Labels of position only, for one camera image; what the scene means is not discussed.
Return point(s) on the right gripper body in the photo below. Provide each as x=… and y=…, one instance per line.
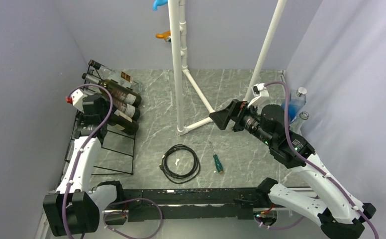
x=247, y=119

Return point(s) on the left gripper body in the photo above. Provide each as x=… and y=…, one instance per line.
x=107, y=108

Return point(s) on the dark green wine bottle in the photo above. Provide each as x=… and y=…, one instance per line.
x=119, y=92

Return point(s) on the tall dark wine bottle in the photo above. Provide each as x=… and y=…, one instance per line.
x=123, y=123

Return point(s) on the clear glass liquor bottle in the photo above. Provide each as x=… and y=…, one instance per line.
x=121, y=77

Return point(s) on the small clear glass bottle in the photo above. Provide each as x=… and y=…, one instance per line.
x=298, y=122

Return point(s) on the blue glass bottle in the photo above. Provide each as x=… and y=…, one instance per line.
x=293, y=103

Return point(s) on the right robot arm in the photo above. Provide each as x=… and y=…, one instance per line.
x=336, y=211

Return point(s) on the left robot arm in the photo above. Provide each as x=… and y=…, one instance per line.
x=77, y=175

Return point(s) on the orange hook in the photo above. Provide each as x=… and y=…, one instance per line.
x=166, y=36

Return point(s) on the blue hook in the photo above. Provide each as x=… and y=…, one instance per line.
x=158, y=3

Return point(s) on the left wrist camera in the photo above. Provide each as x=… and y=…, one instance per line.
x=76, y=99

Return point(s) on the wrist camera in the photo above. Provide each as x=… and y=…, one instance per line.
x=76, y=99
x=260, y=94

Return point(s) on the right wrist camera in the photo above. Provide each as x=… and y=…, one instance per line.
x=260, y=94

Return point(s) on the black wire wine rack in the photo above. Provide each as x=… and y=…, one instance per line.
x=117, y=142

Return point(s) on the green handled screwdriver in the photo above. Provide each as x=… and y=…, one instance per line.
x=217, y=162

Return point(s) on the white PVC pipe frame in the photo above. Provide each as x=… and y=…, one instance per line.
x=233, y=45

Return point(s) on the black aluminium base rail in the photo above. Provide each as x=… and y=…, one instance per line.
x=153, y=204

